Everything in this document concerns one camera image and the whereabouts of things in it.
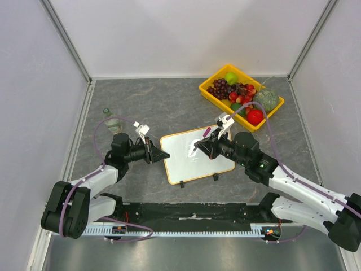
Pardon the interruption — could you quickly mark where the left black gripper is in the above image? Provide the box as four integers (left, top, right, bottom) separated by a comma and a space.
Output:
124, 137, 169, 164

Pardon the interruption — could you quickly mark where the pink capped whiteboard marker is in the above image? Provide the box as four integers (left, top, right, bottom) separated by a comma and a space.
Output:
188, 126, 212, 158

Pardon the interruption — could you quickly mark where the orange framed whiteboard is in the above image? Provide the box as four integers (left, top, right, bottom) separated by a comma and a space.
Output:
160, 125, 236, 185

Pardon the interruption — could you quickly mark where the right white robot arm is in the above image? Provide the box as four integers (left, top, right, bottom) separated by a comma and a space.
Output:
195, 128, 360, 252

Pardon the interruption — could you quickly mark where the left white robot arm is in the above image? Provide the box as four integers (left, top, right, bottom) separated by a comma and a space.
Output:
41, 133, 170, 239

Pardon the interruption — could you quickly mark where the green lime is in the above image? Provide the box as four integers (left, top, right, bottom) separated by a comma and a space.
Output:
231, 103, 246, 117

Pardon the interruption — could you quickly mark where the clear glass bottle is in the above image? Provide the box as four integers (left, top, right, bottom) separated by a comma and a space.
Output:
103, 108, 122, 134

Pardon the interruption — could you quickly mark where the red apple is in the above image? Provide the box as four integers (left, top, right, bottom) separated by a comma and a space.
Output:
246, 110, 263, 126

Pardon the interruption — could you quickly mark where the purple grape bunch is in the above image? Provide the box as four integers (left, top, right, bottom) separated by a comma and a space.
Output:
206, 78, 236, 100

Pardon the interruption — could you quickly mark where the red cherry pile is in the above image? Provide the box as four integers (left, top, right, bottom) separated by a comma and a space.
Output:
227, 83, 257, 105

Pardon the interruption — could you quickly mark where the green apple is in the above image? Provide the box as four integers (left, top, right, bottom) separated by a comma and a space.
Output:
224, 72, 238, 86

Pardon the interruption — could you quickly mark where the netted green melon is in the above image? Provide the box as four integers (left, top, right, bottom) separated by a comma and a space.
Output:
253, 76, 279, 113

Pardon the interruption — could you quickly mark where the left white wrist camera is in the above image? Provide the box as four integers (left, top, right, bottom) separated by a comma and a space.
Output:
133, 121, 150, 143

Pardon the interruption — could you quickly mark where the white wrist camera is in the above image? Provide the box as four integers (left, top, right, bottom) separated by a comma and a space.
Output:
215, 112, 234, 139
133, 121, 150, 143

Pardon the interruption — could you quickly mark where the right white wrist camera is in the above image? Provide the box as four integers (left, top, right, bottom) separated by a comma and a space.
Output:
215, 112, 234, 139

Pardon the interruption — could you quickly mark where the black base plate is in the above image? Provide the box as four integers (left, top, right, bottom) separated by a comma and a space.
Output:
108, 193, 291, 233

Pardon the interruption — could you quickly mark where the light blue cable duct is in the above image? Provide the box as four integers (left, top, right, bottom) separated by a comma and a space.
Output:
82, 222, 275, 238

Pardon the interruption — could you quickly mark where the left aluminium frame post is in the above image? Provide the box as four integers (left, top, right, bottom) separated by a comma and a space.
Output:
39, 0, 93, 85

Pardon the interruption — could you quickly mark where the aluminium frame post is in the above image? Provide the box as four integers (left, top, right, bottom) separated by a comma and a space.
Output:
39, 0, 93, 85
287, 0, 339, 82

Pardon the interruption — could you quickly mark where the right aluminium frame post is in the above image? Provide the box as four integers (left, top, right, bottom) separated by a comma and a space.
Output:
287, 0, 339, 82

